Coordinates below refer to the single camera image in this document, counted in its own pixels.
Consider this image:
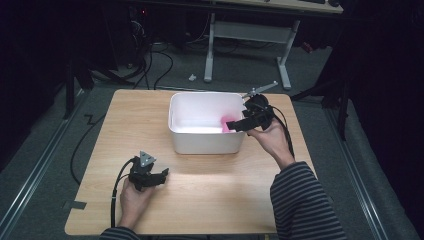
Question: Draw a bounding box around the grey tape piece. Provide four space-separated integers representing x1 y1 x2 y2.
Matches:
62 200 87 211

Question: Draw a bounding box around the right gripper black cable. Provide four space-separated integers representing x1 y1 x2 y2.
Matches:
270 105 296 158

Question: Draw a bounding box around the thin black floor cable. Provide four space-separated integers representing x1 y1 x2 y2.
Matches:
69 113 108 186

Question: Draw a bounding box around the white plastic bin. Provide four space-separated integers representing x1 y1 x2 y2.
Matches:
167 91 250 155

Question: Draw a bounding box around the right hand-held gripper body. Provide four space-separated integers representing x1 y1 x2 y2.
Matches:
242 80 279 132

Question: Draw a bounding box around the person's left hand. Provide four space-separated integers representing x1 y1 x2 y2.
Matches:
119 178 158 231

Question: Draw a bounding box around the white-framed wooden desk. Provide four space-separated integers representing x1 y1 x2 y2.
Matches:
203 0 344 91

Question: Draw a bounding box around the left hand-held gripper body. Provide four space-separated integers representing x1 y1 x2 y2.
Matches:
128 150 158 192

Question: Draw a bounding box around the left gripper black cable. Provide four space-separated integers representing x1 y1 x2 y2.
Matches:
110 158 136 229

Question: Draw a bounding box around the aluminium floor rail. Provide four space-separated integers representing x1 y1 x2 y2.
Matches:
323 105 392 240
0 89 88 240

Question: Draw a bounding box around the black metal stand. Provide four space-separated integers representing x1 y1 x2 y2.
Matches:
289 74 352 142
62 54 136 120

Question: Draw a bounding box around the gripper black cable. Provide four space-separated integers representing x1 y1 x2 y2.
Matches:
270 105 296 158
110 158 136 229

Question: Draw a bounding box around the pink rope ball toy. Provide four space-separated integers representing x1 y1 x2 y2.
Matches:
220 115 238 134

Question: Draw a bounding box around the black computer tower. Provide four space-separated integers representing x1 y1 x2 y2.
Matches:
108 4 149 69

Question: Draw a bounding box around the person's right hand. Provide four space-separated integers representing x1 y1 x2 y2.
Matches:
246 118 296 171

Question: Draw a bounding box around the black floor cable bundle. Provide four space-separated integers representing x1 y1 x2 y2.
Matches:
128 19 175 91

